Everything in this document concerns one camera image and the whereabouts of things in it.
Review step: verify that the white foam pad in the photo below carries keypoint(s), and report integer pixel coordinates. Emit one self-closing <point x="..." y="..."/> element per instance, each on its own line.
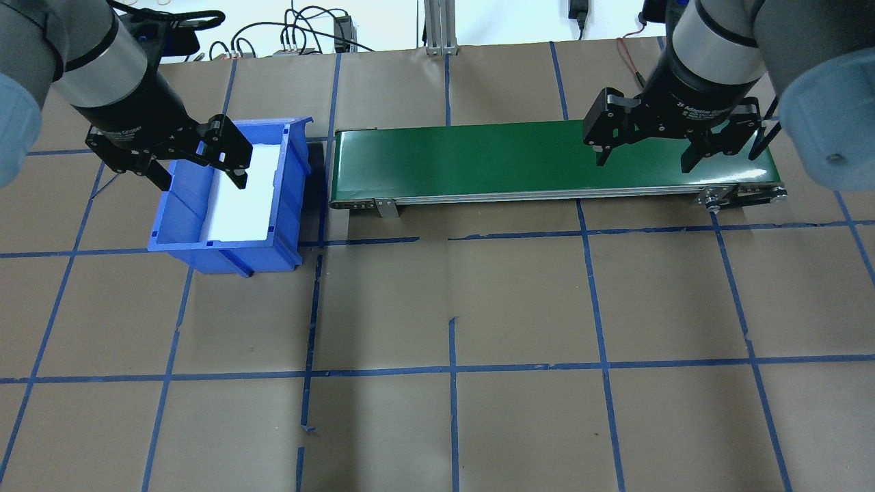
<point x="246" y="205"/>

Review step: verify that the blue plastic storage bin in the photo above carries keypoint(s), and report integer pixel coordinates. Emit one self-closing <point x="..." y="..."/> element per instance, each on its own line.
<point x="273" y="246"/>

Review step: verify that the black power adapter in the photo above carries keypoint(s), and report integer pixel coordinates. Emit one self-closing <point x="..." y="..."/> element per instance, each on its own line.
<point x="580" y="10"/>
<point x="342" y="34"/>

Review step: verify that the green conveyor belt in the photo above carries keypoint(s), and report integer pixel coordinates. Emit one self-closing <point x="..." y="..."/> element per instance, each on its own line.
<point x="478" y="157"/>

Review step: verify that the white side table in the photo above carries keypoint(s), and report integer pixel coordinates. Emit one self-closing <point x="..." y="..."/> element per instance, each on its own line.
<point x="506" y="20"/>

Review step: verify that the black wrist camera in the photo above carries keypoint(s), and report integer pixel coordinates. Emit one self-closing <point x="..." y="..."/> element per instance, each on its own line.
<point x="660" y="10"/>
<point x="164" y="34"/>

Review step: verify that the aluminium profile post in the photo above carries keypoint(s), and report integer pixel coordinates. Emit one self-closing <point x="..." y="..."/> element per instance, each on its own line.
<point x="441" y="27"/>

